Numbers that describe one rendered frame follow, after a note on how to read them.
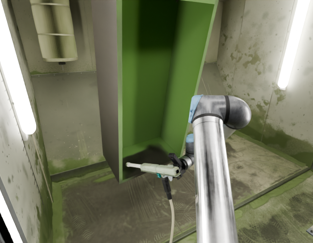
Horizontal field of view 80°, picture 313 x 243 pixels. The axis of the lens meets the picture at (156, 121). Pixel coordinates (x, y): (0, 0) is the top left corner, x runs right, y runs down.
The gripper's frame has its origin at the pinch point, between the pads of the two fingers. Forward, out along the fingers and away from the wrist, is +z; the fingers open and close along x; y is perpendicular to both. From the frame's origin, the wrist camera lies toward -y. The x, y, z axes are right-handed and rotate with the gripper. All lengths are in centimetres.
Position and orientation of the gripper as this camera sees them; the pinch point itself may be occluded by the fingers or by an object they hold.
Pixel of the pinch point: (162, 174)
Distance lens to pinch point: 116.6
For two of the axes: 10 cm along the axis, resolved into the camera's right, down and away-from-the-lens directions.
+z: -6.8, 2.5, -6.9
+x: -7.0, 0.8, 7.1
